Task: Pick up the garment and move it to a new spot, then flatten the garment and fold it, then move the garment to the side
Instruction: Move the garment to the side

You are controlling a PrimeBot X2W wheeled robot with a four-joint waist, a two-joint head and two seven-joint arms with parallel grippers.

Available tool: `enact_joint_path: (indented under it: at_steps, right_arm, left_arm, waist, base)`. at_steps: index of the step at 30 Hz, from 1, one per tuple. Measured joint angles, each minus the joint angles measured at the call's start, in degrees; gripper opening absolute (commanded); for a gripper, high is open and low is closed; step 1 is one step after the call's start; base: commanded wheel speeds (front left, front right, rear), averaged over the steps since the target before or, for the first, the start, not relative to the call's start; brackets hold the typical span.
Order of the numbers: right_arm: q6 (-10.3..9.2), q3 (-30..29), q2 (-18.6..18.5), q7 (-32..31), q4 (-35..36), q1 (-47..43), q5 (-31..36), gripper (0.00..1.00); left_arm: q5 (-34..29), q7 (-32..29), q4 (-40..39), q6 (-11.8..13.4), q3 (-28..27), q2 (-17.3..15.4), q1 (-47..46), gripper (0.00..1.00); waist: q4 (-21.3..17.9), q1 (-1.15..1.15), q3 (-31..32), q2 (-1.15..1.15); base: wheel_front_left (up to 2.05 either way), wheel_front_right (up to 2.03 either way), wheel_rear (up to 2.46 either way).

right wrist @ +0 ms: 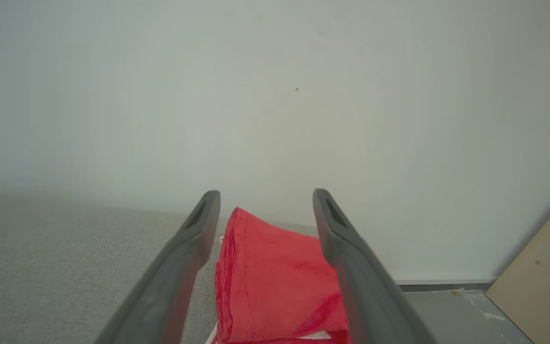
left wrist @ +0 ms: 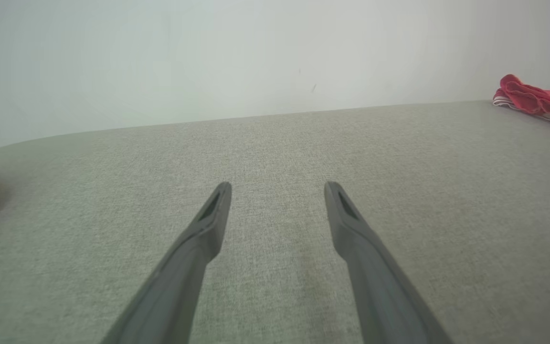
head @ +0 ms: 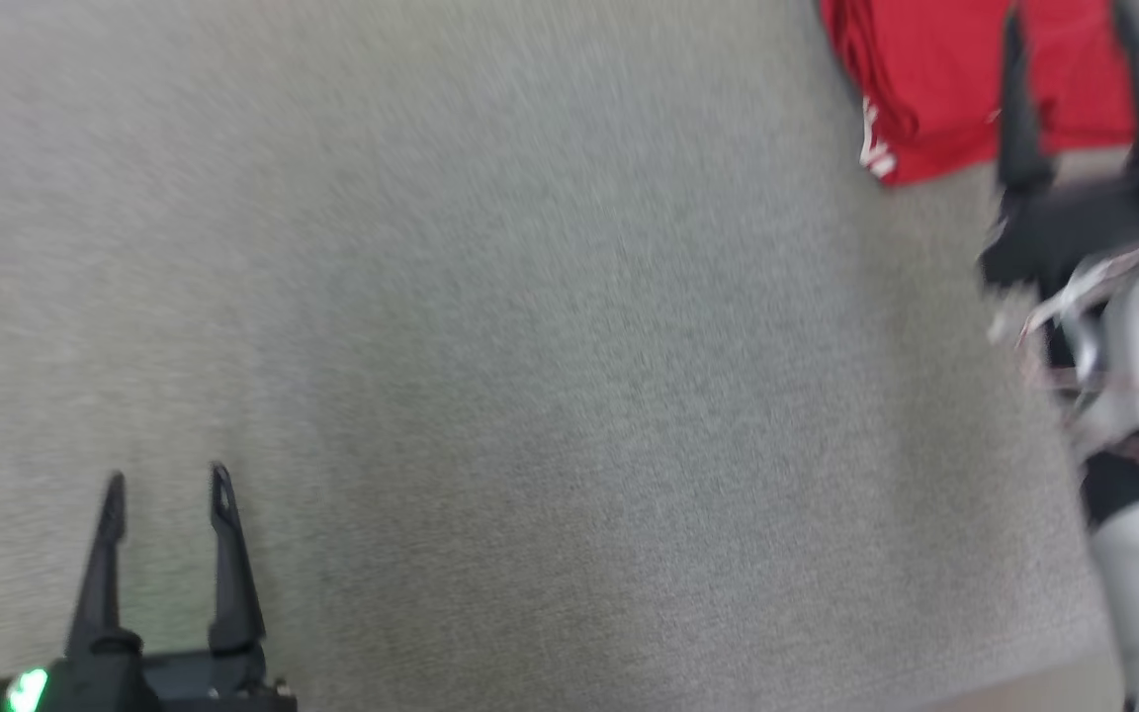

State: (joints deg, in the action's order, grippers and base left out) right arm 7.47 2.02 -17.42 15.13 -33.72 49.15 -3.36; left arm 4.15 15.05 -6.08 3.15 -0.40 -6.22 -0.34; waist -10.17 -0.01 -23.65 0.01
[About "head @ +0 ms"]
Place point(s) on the red shirt white sleeves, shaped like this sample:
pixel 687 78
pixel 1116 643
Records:
pixel 935 79

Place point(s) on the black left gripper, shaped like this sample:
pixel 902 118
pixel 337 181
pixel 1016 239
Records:
pixel 174 687

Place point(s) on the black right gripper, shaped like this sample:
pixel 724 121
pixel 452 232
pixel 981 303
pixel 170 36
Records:
pixel 1064 227

